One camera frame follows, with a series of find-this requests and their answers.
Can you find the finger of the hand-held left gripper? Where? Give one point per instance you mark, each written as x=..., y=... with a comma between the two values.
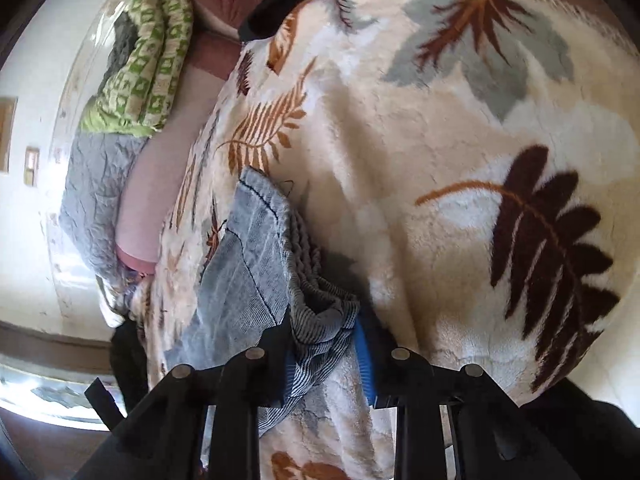
x=250, y=385
x=365, y=365

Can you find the grey-blue denim pants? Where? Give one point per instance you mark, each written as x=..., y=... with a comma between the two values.
x=250, y=270

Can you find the black garment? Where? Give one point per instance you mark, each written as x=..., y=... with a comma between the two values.
x=127, y=360

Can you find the stained glass window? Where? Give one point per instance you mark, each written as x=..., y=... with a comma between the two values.
x=50, y=390

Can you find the cream leaf-print blanket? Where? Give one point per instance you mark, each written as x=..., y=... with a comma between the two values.
x=400, y=160

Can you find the person's dark clothing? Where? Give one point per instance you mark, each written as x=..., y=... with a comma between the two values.
x=600, y=435

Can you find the grey quilted pillow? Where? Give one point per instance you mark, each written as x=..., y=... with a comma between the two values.
x=95, y=195

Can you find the green patterned blanket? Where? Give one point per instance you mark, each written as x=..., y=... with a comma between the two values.
x=150, y=75

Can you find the dark grey cloth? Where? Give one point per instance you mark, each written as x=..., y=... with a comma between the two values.
x=122, y=45

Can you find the small black cloth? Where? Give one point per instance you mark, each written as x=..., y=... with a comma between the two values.
x=280, y=10

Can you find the wall light switch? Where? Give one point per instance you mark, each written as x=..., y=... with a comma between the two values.
x=32, y=166

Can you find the wooden framed wall panel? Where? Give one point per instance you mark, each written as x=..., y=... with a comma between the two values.
x=6, y=135

